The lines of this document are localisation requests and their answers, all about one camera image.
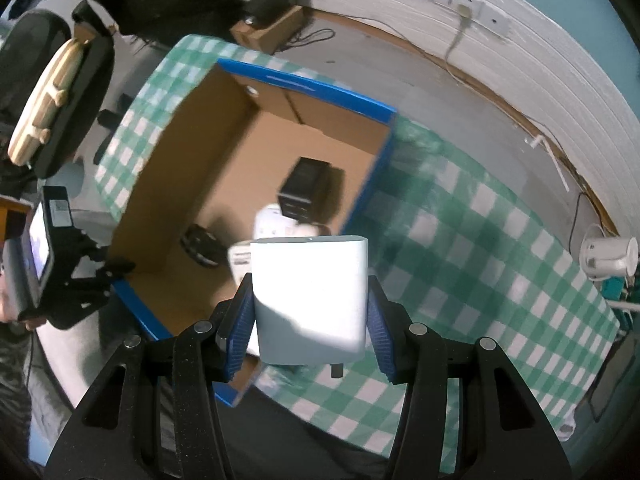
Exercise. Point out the white rectangular power adapter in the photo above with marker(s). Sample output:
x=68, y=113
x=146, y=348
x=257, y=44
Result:
x=310, y=300

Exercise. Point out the wooden beaded seat cushion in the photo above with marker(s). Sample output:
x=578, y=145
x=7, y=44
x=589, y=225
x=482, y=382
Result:
x=47, y=100

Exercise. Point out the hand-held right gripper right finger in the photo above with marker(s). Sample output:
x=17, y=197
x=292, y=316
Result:
x=382, y=340

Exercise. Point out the white flat plug adapter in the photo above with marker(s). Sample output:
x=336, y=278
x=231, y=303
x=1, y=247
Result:
x=280, y=222

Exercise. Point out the white plastic strip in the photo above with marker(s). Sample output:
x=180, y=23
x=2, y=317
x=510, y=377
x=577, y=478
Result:
x=557, y=165

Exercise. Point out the cardboard box with blue edges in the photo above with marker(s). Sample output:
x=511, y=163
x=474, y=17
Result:
x=240, y=150

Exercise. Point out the small cardboard box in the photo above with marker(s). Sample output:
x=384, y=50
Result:
x=270, y=32

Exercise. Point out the black round object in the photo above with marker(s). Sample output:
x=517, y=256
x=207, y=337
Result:
x=200, y=245

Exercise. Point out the green checked tablecloth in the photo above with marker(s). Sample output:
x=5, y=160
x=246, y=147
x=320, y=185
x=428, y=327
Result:
x=475, y=270

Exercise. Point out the person's left hand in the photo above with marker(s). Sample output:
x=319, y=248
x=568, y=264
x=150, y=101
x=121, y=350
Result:
x=9, y=305

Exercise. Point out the black chair with wooden cushion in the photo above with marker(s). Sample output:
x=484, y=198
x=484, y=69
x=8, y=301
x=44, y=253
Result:
x=97, y=75

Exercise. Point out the white cylindrical device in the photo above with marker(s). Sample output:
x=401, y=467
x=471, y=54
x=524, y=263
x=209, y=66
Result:
x=607, y=255

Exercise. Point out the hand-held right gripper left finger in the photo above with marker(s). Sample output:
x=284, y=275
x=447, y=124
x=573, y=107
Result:
x=237, y=330

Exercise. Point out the black cube adapter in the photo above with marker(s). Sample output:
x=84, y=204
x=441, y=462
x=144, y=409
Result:
x=310, y=187

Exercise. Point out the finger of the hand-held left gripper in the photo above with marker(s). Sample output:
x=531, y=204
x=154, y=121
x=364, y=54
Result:
x=107, y=267
x=82, y=305

